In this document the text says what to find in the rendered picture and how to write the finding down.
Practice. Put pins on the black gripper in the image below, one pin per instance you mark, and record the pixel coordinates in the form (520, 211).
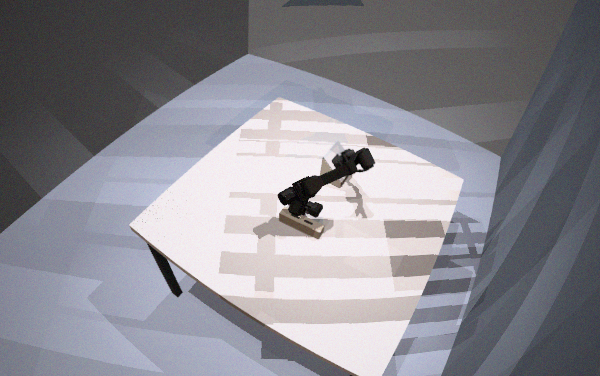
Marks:
(314, 209)

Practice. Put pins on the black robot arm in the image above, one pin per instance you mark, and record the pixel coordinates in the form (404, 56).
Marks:
(308, 187)

